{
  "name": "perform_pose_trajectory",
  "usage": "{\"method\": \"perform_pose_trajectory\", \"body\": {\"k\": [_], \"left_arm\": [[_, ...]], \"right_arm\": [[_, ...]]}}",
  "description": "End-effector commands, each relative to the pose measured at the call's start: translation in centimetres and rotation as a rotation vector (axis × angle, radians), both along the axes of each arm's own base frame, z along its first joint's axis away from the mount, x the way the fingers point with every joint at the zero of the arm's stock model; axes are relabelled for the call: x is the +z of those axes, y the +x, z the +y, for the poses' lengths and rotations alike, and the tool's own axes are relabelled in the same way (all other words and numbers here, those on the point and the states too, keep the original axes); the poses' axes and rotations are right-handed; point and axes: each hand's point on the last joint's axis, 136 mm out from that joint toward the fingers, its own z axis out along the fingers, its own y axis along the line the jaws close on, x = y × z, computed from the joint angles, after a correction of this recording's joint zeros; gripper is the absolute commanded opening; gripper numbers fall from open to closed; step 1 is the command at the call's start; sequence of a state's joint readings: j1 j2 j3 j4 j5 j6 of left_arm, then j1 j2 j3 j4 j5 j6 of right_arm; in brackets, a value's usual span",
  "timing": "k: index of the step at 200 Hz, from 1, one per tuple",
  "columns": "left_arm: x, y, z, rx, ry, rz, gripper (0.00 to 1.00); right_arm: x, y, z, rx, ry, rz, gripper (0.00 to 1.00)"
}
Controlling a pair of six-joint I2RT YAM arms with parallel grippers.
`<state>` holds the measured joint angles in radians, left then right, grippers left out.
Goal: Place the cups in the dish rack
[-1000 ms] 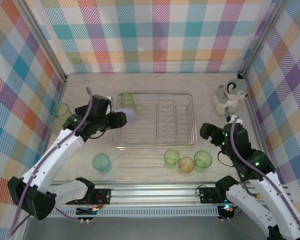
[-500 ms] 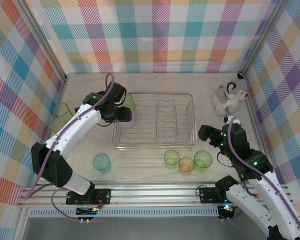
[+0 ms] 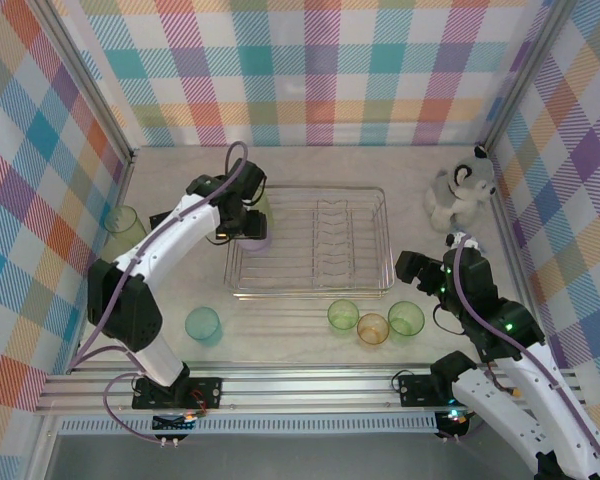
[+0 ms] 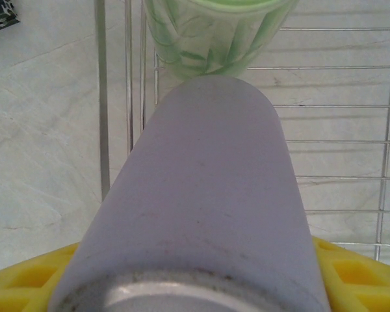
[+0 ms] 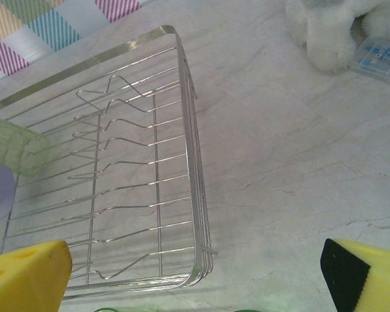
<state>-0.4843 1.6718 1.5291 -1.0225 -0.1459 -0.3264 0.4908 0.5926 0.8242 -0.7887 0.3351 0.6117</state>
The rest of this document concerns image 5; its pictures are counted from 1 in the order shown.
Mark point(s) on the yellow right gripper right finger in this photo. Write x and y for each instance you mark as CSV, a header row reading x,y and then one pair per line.
x,y
370,282

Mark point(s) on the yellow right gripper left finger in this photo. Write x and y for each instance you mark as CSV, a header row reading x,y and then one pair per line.
x,y
22,282

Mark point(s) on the green translucent plastic cup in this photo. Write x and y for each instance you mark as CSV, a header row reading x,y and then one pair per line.
x,y
16,146

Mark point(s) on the clear plastic parts box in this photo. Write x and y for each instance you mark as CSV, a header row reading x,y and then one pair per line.
x,y
377,55

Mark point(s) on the grey white plush husky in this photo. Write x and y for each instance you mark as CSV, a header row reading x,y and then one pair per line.
x,y
325,39

